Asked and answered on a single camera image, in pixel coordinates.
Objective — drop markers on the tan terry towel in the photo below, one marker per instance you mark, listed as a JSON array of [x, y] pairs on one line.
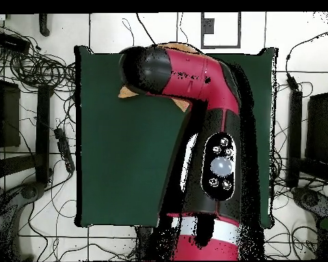
[[127, 94]]

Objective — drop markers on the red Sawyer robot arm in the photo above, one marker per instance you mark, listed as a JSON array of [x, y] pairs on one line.
[[191, 73]]

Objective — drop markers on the dark flat panel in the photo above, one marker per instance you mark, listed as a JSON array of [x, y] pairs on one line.
[[8, 114], [322, 125]]

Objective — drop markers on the dark green table cloth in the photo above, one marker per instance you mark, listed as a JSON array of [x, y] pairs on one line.
[[125, 163]]

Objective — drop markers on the black power strip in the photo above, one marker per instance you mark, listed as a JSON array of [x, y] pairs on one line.
[[64, 150]]

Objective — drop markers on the black upright stand bar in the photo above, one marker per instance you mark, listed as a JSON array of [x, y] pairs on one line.
[[295, 136], [42, 131]]

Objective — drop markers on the grey caster wheel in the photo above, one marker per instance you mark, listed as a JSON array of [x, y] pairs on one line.
[[311, 199], [30, 191]]

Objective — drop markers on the short black tube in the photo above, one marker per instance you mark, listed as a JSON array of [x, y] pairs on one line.
[[43, 27]]

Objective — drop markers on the black adapter box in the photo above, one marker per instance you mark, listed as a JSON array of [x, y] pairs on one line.
[[11, 42]]

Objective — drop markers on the grey rectangular frame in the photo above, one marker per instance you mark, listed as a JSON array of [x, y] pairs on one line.
[[207, 26]]

